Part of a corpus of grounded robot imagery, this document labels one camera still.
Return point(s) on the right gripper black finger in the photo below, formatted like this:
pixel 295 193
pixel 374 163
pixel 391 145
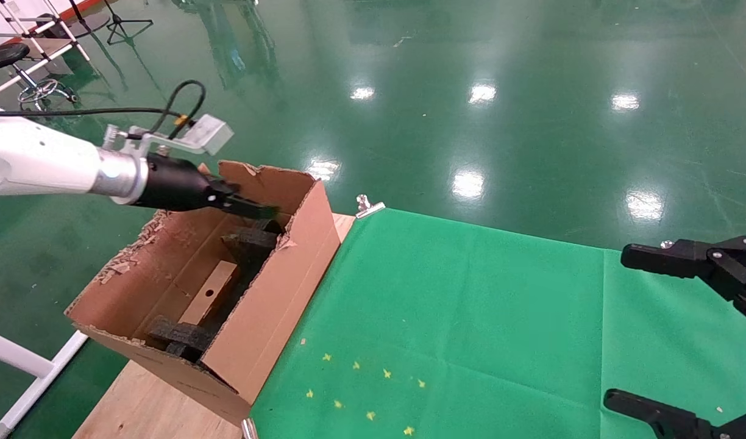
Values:
pixel 684 259
pixel 665 419

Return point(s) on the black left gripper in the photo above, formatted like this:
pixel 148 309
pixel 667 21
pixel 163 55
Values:
pixel 178 186

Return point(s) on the small taped cardboard box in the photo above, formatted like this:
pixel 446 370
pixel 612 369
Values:
pixel 205 296

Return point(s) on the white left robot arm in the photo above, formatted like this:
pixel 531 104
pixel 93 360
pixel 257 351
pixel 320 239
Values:
pixel 31 158

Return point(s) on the large open cardboard carton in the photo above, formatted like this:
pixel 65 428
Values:
pixel 275 305

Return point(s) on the black foam block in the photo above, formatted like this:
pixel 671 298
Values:
pixel 178 335
pixel 254 238

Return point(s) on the green table cloth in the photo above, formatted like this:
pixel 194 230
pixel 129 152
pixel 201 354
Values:
pixel 501 317

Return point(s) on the black tripod stand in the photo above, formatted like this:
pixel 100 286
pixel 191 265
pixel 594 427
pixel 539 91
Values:
pixel 118 21

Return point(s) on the black round stool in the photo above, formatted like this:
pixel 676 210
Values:
pixel 6 55

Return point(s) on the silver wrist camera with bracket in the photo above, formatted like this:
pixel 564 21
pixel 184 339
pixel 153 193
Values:
pixel 208 134

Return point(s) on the white table frame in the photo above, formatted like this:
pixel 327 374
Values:
pixel 19 360

